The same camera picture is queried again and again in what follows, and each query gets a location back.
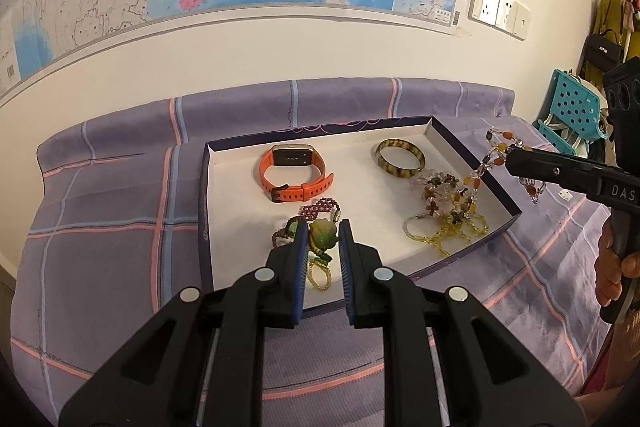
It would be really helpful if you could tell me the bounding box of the thin clear bead bracelet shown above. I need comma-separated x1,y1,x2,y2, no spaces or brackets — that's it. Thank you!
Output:
402,213,441,242

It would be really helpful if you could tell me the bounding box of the person's clothing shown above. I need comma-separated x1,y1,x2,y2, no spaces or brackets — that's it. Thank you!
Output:
575,322,640,427

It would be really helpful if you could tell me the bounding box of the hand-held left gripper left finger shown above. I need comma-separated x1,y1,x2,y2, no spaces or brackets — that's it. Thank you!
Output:
59,221,310,427

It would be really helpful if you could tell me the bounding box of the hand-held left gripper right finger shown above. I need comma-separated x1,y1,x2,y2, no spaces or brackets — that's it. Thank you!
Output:
338,219,586,427

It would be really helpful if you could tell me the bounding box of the white wall socket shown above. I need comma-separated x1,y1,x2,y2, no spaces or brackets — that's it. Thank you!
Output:
468,0,501,25
495,0,518,32
512,3,531,40

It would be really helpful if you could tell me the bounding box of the navy cardboard box tray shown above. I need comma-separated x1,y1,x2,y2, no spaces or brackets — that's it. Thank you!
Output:
200,115,523,319

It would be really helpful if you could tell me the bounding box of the purple plaid bed sheet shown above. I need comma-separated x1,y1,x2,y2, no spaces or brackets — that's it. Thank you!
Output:
10,77,621,427

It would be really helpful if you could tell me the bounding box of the person's right hand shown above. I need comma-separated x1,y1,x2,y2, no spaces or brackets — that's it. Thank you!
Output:
595,224,640,308

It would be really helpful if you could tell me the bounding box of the small yellow bead ring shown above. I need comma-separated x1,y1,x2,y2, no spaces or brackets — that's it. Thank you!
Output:
306,257,333,292

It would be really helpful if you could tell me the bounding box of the orange strap smart watch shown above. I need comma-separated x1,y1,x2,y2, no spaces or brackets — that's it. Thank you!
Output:
259,144,335,204

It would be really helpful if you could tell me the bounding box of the orange and clear bead bracelet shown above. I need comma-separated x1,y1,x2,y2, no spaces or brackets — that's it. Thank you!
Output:
462,129,542,208

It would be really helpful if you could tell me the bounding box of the amber patterned bangle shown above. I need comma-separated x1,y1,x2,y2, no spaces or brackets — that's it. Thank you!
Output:
371,138,426,180

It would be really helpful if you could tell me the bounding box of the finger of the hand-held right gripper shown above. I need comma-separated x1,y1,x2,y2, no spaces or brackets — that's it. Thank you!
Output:
505,147,601,200

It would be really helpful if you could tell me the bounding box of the teal plastic stool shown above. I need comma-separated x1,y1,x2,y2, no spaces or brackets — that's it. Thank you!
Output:
532,69,611,155

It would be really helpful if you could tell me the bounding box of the purple bead bracelet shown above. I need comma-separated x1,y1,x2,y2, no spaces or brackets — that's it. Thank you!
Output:
271,198,347,253

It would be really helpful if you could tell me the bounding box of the pink hanging plush toy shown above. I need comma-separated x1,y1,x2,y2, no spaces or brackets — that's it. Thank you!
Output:
620,0,640,32

